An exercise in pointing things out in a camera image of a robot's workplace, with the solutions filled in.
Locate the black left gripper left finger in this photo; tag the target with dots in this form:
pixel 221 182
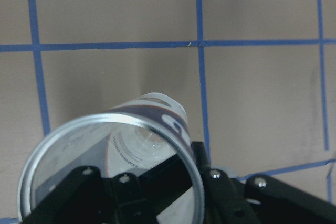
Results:
pixel 84 196

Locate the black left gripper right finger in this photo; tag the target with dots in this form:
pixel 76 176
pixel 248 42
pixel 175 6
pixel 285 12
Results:
pixel 261 199

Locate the clear tennis ball can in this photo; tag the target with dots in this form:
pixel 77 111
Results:
pixel 135 137

